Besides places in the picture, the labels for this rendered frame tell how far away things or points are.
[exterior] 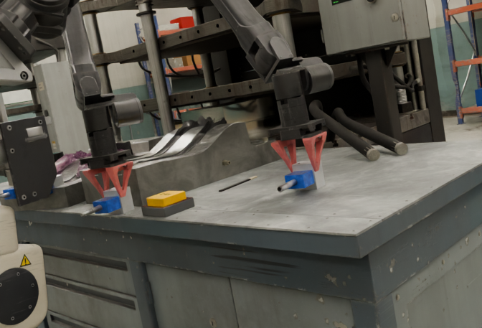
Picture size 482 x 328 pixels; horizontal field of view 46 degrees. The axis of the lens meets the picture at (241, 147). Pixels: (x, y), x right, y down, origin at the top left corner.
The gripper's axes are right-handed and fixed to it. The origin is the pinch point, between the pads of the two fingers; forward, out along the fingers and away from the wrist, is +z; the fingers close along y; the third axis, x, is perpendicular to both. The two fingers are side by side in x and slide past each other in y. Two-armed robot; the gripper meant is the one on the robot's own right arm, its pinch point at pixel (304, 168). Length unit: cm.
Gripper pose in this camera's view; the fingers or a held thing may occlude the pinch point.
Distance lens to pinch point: 114.8
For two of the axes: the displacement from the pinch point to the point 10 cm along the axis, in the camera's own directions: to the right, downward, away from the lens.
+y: -7.9, 1.0, 6.0
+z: 2.1, 9.7, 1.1
